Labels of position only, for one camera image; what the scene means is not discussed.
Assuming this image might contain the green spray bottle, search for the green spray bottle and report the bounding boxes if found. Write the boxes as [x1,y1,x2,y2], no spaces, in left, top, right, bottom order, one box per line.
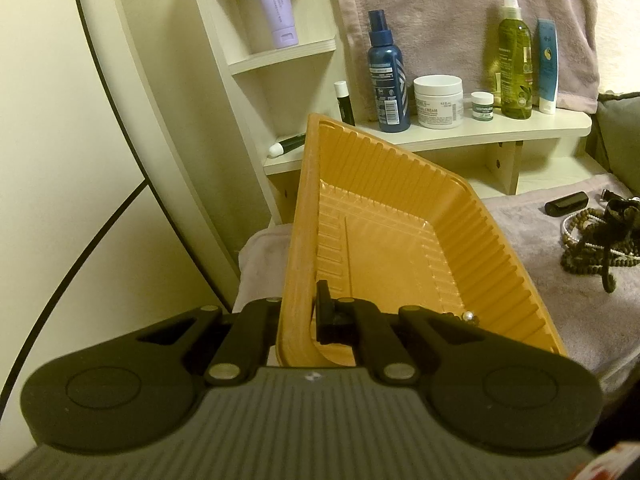
[495,0,534,120]

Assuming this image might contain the white round panel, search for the white round panel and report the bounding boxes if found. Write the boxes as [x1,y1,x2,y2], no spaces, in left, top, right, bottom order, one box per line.
[0,0,241,401]

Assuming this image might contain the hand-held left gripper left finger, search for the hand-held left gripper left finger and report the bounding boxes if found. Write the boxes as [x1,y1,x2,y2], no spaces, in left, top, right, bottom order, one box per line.
[136,298,283,387]

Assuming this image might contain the small white jar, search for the small white jar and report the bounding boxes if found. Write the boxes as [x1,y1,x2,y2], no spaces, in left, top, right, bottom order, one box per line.
[471,91,495,123]

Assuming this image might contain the red and white packet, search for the red and white packet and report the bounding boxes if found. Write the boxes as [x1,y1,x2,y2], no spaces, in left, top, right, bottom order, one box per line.
[575,442,640,480]

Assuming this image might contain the black white-tipped cosmetic stick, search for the black white-tipped cosmetic stick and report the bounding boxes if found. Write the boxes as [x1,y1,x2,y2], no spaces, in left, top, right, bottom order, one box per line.
[268,133,307,158]

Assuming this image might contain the small black case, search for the small black case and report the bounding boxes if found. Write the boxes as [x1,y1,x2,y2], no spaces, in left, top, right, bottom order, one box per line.
[545,194,586,217]

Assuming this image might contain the white pearl necklace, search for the white pearl necklace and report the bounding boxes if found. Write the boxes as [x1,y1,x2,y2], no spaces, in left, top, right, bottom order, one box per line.
[562,211,640,261]

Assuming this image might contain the lavender cosmetic tube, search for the lavender cosmetic tube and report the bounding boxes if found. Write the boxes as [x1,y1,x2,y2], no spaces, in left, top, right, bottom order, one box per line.
[246,0,300,50]

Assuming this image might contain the black white-capped lip balm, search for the black white-capped lip balm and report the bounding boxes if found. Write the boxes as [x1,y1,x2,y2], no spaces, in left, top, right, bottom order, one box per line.
[333,80,356,127]

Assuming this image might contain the green cushion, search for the green cushion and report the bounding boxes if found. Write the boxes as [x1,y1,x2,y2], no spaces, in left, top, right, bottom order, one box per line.
[585,91,640,196]

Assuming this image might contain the light wooden shelf unit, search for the light wooden shelf unit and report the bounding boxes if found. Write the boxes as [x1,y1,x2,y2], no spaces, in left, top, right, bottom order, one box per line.
[187,0,593,226]

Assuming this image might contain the orange ribbed plastic tray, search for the orange ribbed plastic tray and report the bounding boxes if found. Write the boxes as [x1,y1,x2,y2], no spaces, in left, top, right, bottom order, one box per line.
[275,112,571,368]

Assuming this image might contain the blue spray bottle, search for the blue spray bottle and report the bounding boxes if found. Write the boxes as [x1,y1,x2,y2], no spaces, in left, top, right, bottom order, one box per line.
[367,9,412,133]

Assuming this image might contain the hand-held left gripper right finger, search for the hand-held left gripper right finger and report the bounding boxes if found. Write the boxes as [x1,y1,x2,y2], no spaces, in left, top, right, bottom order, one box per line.
[315,280,482,386]

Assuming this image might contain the hanging pink towel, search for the hanging pink towel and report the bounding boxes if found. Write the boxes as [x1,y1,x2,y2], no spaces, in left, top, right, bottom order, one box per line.
[327,0,601,111]

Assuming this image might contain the brown wooden bead necklace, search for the brown wooden bead necklace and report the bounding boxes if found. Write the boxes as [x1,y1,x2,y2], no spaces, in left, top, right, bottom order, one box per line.
[560,210,640,295]

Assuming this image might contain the blue and white tube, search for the blue and white tube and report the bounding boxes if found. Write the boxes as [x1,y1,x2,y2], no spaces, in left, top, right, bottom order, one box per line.
[537,18,558,116]

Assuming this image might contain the white cream jar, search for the white cream jar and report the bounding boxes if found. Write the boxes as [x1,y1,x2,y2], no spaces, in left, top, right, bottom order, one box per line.
[413,75,464,129]

